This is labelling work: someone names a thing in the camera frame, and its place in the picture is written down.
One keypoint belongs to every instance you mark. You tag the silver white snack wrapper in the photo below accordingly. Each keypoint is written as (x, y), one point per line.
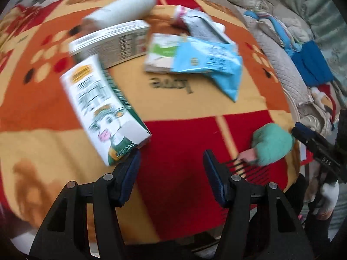
(201, 26)

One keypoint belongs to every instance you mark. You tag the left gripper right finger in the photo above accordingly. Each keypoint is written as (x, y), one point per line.
(221, 180)

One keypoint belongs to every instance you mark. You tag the teal patterned curtain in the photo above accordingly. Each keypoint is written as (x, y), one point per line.
(329, 31)

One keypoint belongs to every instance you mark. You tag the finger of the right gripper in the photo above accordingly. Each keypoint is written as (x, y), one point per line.
(305, 135)

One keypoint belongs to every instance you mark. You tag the colourful striped clothes pile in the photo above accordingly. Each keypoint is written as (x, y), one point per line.
(276, 30)

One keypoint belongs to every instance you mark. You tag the santa plush toy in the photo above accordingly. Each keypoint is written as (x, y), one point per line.
(323, 97)

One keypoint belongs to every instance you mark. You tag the blue folded cloth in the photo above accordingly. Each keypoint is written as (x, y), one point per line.
(312, 65)

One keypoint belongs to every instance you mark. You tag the light blue snack bag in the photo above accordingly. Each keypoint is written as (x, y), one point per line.
(217, 61)

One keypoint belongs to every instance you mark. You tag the large white green milk carton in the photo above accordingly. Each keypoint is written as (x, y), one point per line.
(111, 123)

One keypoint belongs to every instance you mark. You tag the green fuzzy sock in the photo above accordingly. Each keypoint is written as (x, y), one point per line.
(270, 143)

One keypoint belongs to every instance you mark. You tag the colourful patterned blanket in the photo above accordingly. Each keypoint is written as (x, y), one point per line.
(43, 146)

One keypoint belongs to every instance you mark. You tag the white thermos bottle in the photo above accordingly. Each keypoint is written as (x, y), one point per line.
(115, 13)

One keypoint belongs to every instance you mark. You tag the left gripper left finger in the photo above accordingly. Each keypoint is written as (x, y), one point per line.
(124, 176)

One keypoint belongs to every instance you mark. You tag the small white green carton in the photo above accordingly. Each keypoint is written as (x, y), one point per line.
(114, 44)

